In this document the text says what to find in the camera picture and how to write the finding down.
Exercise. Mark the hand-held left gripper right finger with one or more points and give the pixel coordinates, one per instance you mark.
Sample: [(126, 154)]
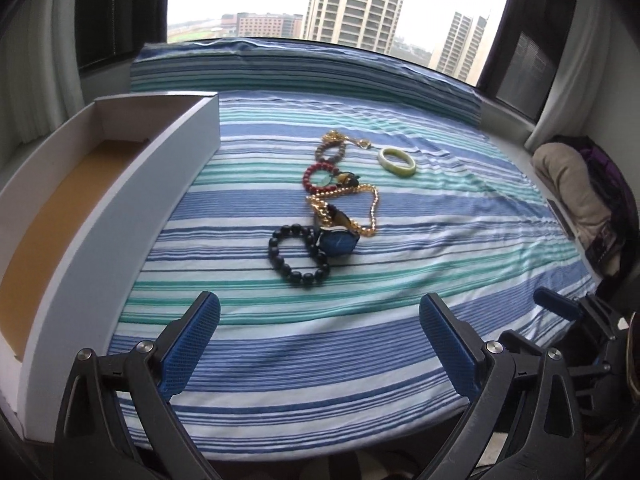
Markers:
[(447, 340)]

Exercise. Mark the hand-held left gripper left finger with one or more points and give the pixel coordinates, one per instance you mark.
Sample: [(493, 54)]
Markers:
[(192, 340)]

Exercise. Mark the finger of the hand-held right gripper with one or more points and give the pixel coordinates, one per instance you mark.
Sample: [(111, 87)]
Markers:
[(557, 304), (515, 339)]

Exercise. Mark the white cardboard box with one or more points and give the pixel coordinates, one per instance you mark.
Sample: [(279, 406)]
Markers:
[(75, 270)]

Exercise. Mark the blue face wristwatch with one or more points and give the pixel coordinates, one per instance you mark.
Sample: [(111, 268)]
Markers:
[(337, 243)]

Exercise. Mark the pale green jade bangle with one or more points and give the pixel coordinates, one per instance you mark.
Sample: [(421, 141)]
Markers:
[(397, 169)]

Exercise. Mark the teal stone pendant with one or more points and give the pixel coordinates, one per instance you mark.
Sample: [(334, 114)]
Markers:
[(325, 179)]

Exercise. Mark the blue green striped blanket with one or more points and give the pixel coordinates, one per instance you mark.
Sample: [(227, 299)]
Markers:
[(280, 340)]

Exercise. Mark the beige and purple clothes pile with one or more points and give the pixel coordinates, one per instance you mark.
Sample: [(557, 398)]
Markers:
[(565, 180)]

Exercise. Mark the purple bag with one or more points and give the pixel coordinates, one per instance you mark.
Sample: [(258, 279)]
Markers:
[(607, 170)]

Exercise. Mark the white curtain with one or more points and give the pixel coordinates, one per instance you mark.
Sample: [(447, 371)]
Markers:
[(575, 70)]

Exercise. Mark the slim beige high-rise building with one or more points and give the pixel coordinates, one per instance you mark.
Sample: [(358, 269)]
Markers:
[(460, 45)]

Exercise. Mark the grey curtain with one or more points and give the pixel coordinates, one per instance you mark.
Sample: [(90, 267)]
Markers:
[(35, 80)]

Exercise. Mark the low red brick building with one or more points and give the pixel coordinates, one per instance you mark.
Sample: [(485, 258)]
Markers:
[(267, 25)]

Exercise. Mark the tall beige high-rise building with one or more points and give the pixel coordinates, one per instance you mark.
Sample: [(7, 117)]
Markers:
[(355, 0)]

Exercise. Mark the dark window frame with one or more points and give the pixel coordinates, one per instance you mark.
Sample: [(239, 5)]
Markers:
[(525, 45), (120, 10)]

